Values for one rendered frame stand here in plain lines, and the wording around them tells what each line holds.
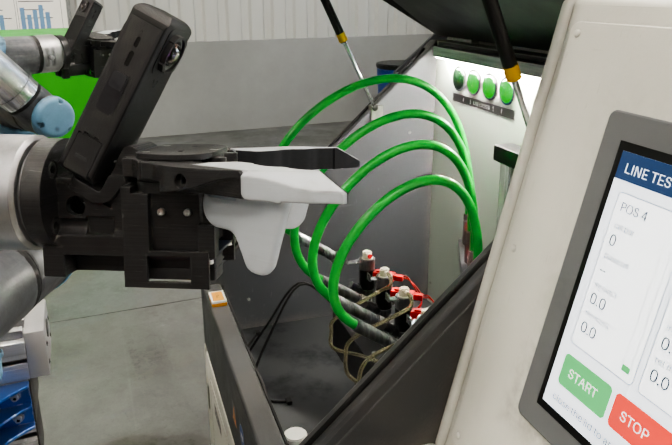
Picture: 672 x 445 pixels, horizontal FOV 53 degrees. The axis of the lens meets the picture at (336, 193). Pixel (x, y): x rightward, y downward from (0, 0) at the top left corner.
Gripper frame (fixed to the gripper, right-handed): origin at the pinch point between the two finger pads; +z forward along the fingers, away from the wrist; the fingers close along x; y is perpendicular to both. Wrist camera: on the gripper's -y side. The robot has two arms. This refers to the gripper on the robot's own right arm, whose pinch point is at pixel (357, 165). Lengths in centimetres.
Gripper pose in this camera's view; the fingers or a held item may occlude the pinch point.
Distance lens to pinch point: 41.7
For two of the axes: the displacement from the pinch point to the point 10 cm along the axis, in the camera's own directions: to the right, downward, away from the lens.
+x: -0.7, 1.6, -9.8
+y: -0.1, 9.9, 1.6
